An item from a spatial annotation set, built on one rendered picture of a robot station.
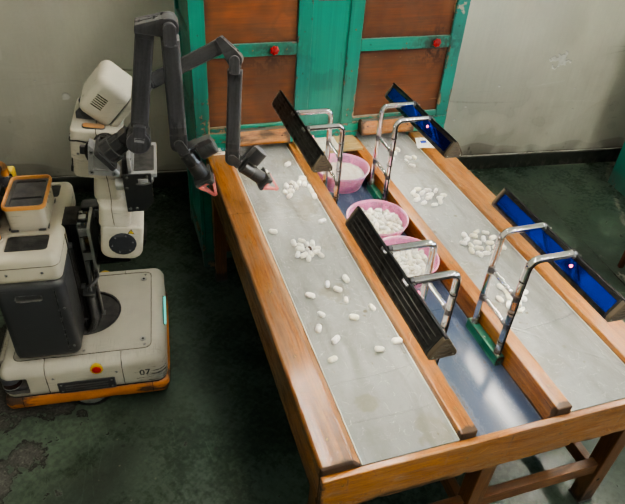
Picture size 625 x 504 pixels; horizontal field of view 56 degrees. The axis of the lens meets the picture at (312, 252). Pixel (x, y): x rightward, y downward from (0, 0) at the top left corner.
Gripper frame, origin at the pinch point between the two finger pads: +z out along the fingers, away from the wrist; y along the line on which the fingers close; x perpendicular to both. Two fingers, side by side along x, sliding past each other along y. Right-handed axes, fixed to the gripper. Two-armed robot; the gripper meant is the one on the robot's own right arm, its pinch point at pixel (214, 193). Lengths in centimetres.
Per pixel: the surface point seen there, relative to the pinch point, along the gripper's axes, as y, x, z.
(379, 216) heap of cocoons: 16, -52, 57
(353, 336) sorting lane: -54, -25, 41
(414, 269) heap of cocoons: -22, -54, 57
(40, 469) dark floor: -37, 112, 55
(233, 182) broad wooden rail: 45, 0, 26
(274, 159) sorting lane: 69, -19, 38
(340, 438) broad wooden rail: -93, -13, 32
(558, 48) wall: 173, -216, 120
